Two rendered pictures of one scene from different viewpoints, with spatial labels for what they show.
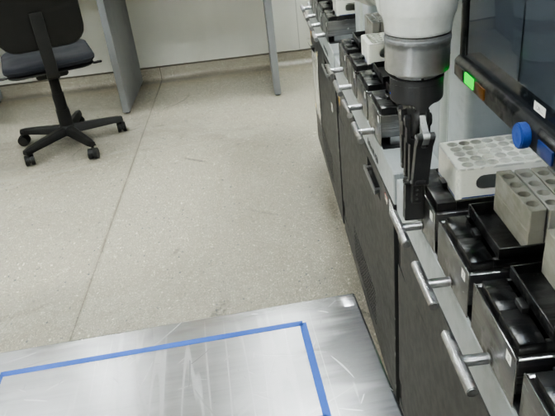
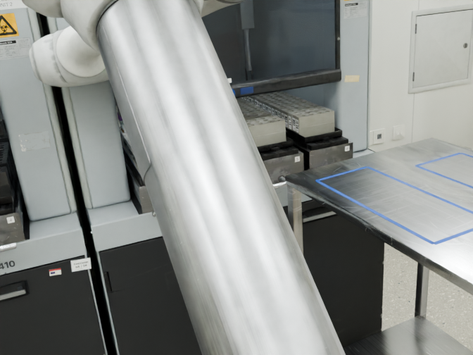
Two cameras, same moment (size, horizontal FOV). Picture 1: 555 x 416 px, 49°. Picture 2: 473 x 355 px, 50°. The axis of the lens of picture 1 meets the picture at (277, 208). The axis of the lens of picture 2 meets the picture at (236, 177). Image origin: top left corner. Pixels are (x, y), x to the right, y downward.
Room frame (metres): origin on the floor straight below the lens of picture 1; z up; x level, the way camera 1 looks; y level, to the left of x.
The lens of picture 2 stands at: (1.06, 0.91, 1.25)
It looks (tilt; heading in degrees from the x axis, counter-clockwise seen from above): 22 degrees down; 250
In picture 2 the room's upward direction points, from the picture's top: 5 degrees counter-clockwise
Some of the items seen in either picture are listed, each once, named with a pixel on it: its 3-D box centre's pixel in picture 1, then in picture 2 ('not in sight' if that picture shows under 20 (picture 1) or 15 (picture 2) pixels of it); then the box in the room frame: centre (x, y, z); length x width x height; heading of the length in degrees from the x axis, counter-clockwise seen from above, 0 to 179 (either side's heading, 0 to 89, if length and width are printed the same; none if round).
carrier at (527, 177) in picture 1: (536, 208); not in sight; (0.68, -0.34, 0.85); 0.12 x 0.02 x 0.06; 0
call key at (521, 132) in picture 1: (521, 134); not in sight; (0.63, -0.29, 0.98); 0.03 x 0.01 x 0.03; 0
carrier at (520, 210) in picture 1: (518, 209); not in sight; (0.68, -0.31, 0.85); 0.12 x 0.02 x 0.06; 0
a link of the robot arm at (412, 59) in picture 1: (417, 52); not in sight; (0.83, -0.22, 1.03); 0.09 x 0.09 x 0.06
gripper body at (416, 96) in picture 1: (415, 103); not in sight; (0.83, -0.22, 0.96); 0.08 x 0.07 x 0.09; 0
